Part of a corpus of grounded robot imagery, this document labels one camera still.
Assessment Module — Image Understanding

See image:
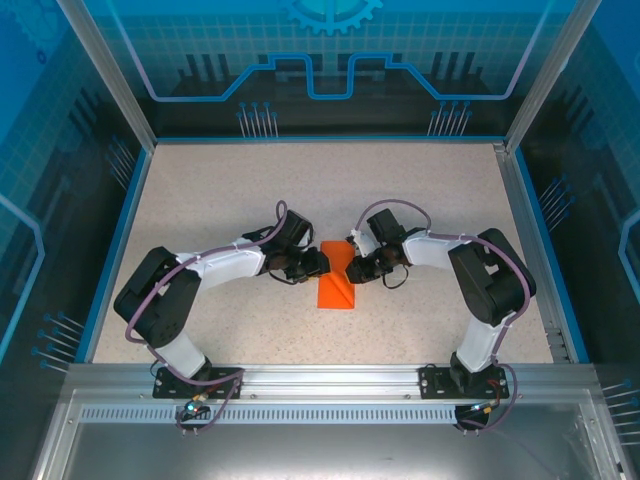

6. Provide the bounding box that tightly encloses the blue table border strip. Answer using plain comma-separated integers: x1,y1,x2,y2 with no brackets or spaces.
81,146,155,365
513,148,591,365

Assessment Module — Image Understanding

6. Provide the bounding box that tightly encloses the aluminium side rail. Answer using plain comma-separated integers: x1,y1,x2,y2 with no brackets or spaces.
492,141,572,365

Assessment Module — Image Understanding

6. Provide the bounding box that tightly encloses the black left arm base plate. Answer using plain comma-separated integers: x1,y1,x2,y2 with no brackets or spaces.
152,366,246,401

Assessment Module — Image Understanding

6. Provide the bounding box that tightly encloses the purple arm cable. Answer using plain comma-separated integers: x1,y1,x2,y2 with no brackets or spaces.
123,199,290,436
352,198,534,434

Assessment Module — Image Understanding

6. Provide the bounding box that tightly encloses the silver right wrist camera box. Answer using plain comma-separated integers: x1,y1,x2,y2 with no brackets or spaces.
348,227,375,257

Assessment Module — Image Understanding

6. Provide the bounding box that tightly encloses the aluminium frame post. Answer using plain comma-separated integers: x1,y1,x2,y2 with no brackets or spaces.
55,0,157,151
503,0,600,152

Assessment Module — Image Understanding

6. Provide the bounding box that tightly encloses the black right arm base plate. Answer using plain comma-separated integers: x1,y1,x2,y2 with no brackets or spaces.
418,364,512,401

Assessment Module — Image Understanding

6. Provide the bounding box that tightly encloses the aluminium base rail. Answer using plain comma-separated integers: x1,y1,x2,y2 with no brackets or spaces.
66,363,597,401

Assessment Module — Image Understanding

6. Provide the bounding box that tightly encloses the slotted metal cable duct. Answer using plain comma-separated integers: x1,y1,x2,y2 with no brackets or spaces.
78,406,584,426

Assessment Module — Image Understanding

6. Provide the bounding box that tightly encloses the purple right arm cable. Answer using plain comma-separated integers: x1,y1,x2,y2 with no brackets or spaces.
352,198,534,434

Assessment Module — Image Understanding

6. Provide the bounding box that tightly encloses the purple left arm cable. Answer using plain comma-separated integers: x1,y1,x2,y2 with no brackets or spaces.
123,199,290,436

